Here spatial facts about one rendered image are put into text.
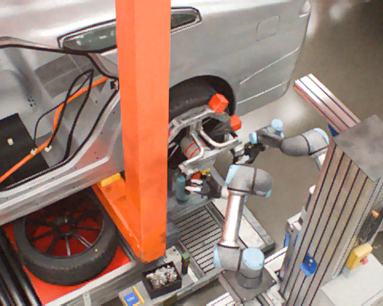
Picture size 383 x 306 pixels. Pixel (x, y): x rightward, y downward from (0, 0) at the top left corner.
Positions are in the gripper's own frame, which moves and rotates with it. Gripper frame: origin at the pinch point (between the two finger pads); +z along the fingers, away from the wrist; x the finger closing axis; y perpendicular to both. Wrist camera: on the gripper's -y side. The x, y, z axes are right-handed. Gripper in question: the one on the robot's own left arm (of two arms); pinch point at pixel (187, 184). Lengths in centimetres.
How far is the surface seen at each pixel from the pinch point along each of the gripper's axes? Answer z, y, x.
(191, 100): 6.0, -32.1, 37.0
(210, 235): -16, 78, 11
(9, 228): 116, 55, -25
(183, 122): 7.6, -27.6, 23.5
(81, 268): 55, 33, -52
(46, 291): 77, 52, -63
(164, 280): 3, 22, -53
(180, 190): 5.4, 18.6, 6.7
